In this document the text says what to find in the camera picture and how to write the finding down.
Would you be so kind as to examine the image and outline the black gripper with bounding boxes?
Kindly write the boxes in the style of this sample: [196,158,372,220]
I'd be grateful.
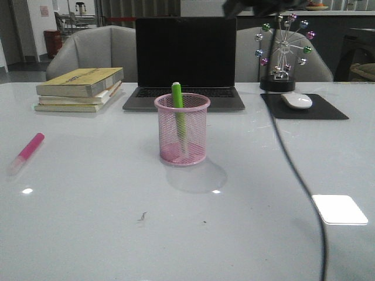
[222,0,309,19]

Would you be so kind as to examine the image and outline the ferris wheel desk ornament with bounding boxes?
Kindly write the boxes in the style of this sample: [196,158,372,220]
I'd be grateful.
[254,13,316,92]

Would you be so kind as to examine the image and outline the pink mesh pen holder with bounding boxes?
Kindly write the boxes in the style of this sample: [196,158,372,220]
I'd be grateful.
[154,93,210,166]

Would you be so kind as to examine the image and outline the white computer mouse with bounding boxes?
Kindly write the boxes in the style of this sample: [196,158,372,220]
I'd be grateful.
[281,92,313,109]

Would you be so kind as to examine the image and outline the grey armchair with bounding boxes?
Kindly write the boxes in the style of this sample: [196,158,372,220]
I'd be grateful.
[46,25,138,83]
[235,27,333,83]

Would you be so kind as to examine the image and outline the top yellow book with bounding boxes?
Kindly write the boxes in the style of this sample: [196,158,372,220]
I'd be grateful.
[36,67,124,97]

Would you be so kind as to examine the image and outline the left grey armchair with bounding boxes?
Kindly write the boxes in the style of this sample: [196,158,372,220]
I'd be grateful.
[46,25,138,83]

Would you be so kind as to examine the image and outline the fruit bowl on counter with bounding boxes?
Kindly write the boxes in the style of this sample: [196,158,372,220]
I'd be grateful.
[305,1,329,11]

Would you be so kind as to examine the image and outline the green highlighter pen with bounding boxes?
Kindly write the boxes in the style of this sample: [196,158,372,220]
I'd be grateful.
[171,82,188,155]

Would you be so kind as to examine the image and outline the bottom pale book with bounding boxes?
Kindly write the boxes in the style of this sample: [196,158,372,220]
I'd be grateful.
[34,89,121,112]

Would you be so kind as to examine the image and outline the red trash bin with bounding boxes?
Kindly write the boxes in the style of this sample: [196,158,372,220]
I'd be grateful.
[43,30,62,59]

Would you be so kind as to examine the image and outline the black mouse pad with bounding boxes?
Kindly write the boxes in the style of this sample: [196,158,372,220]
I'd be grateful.
[261,94,349,120]

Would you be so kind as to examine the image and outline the middle white book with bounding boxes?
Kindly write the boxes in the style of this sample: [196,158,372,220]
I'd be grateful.
[39,81,122,105]

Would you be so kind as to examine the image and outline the right grey armchair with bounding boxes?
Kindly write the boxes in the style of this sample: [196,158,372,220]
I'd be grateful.
[235,27,333,83]

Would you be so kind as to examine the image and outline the black cable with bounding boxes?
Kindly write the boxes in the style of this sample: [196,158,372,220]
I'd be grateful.
[267,11,329,281]

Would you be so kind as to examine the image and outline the grey laptop with black screen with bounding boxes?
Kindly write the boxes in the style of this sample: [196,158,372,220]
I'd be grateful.
[122,17,245,112]

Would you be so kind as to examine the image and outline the pink highlighter pen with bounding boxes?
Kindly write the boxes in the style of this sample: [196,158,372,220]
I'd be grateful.
[6,132,45,176]

